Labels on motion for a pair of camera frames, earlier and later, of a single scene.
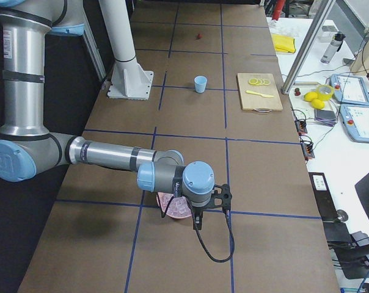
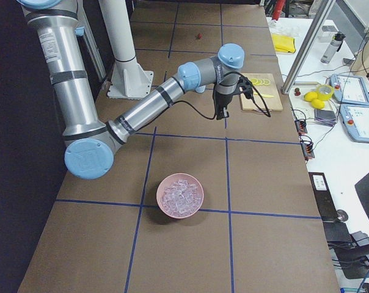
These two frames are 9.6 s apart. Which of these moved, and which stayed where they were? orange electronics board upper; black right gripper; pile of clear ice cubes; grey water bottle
Moved: black right gripper
Stayed: grey water bottle; pile of clear ice cubes; orange electronics board upper
